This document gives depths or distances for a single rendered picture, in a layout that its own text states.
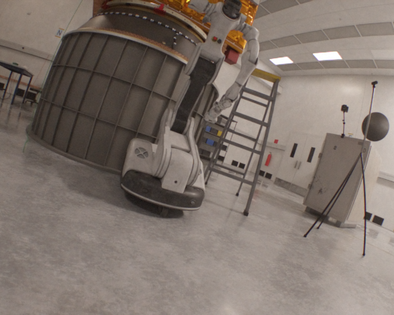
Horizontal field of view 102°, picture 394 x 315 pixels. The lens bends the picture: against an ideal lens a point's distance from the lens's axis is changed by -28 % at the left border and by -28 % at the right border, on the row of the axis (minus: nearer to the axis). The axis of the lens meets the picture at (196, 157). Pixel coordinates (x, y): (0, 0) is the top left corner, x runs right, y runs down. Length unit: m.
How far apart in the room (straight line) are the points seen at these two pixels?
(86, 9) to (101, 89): 6.61
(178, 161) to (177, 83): 1.02
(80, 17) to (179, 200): 7.63
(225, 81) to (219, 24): 7.89
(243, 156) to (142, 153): 9.06
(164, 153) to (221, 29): 0.92
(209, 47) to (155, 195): 1.00
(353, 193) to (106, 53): 3.85
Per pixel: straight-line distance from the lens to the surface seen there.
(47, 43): 8.15
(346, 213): 3.89
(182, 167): 1.21
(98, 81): 2.02
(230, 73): 9.60
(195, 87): 1.50
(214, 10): 1.62
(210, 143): 8.53
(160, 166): 1.19
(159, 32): 2.23
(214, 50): 1.53
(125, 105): 1.94
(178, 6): 2.64
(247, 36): 1.66
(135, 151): 1.42
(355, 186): 3.90
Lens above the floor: 0.47
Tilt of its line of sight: 3 degrees down
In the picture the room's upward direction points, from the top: 20 degrees clockwise
